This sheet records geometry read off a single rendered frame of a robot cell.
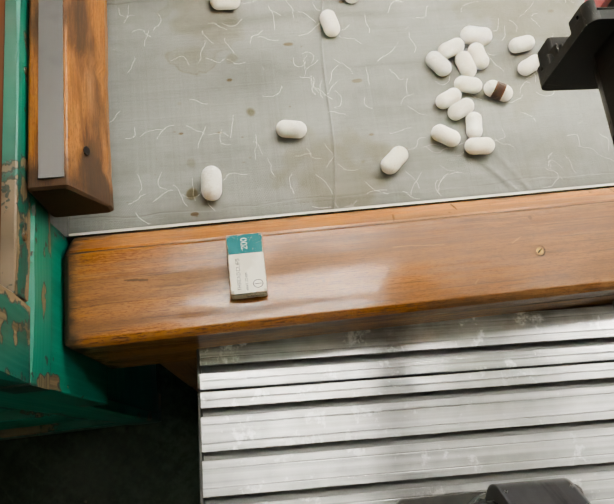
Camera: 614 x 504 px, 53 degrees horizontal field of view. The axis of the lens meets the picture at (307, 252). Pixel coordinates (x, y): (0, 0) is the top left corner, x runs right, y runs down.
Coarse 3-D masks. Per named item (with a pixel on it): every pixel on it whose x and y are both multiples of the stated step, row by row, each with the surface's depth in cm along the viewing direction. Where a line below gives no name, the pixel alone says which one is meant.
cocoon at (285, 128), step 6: (282, 120) 68; (288, 120) 68; (276, 126) 68; (282, 126) 67; (288, 126) 67; (294, 126) 67; (300, 126) 67; (282, 132) 67; (288, 132) 67; (294, 132) 67; (300, 132) 67
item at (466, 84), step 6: (456, 78) 71; (462, 78) 70; (468, 78) 70; (474, 78) 71; (456, 84) 71; (462, 84) 70; (468, 84) 70; (474, 84) 70; (480, 84) 70; (462, 90) 71; (468, 90) 71; (474, 90) 71
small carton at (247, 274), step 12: (228, 240) 60; (240, 240) 60; (252, 240) 60; (228, 252) 60; (240, 252) 60; (252, 252) 60; (228, 264) 59; (240, 264) 59; (252, 264) 60; (264, 264) 60; (240, 276) 59; (252, 276) 59; (264, 276) 59; (240, 288) 59; (252, 288) 59; (264, 288) 59
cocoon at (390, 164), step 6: (396, 150) 67; (402, 150) 67; (390, 156) 67; (396, 156) 67; (402, 156) 67; (384, 162) 67; (390, 162) 66; (396, 162) 67; (402, 162) 67; (384, 168) 67; (390, 168) 67; (396, 168) 67
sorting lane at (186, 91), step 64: (128, 0) 73; (192, 0) 73; (256, 0) 74; (320, 0) 74; (384, 0) 75; (448, 0) 76; (512, 0) 76; (576, 0) 77; (128, 64) 70; (192, 64) 71; (256, 64) 71; (320, 64) 72; (384, 64) 72; (512, 64) 73; (128, 128) 68; (192, 128) 68; (256, 128) 69; (320, 128) 69; (384, 128) 70; (512, 128) 71; (576, 128) 71; (128, 192) 66; (192, 192) 66; (256, 192) 67; (320, 192) 67; (384, 192) 68; (448, 192) 68; (512, 192) 68
